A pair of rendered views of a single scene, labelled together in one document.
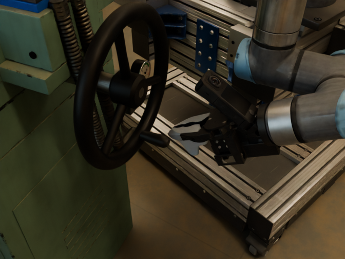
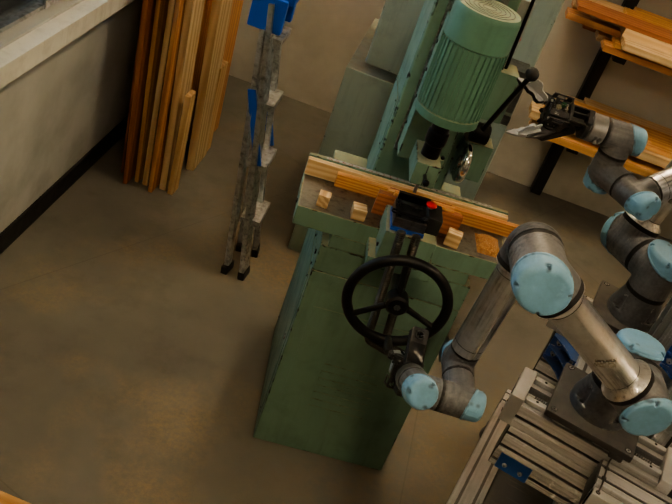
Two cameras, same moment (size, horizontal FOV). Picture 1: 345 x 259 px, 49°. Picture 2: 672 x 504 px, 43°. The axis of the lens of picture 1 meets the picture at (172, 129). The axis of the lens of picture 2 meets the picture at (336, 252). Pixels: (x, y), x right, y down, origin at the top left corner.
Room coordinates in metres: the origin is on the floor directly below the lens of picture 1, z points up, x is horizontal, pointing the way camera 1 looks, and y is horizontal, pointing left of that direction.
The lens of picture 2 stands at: (-0.58, -1.36, 2.08)
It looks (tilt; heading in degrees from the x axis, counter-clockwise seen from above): 33 degrees down; 58
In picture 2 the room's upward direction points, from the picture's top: 20 degrees clockwise
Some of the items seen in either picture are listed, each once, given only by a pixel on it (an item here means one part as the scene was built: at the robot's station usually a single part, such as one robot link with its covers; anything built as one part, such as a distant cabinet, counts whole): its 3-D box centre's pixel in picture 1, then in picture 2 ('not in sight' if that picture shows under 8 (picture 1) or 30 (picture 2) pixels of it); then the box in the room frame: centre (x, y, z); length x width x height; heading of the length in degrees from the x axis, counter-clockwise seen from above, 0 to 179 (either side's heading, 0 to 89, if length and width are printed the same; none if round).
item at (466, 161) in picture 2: not in sight; (462, 162); (0.84, 0.45, 1.02); 0.12 x 0.03 x 0.12; 66
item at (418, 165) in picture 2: not in sight; (424, 166); (0.68, 0.40, 1.03); 0.14 x 0.07 x 0.09; 66
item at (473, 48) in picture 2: not in sight; (466, 64); (0.67, 0.39, 1.35); 0.18 x 0.18 x 0.31
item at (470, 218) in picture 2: not in sight; (436, 208); (0.74, 0.35, 0.92); 0.60 x 0.02 x 0.04; 156
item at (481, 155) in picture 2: not in sight; (471, 156); (0.89, 0.49, 1.02); 0.09 x 0.07 x 0.12; 156
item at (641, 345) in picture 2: not in sight; (631, 360); (0.92, -0.33, 0.98); 0.13 x 0.12 x 0.14; 64
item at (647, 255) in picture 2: not in sight; (657, 268); (1.29, 0.01, 0.98); 0.13 x 0.12 x 0.14; 95
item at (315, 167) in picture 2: not in sight; (407, 194); (0.67, 0.41, 0.92); 0.60 x 0.02 x 0.05; 156
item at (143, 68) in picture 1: (139, 74); not in sight; (0.82, 0.09, 0.65); 0.06 x 0.04 x 0.08; 156
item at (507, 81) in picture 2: not in sight; (495, 91); (0.90, 0.52, 1.23); 0.09 x 0.08 x 0.15; 66
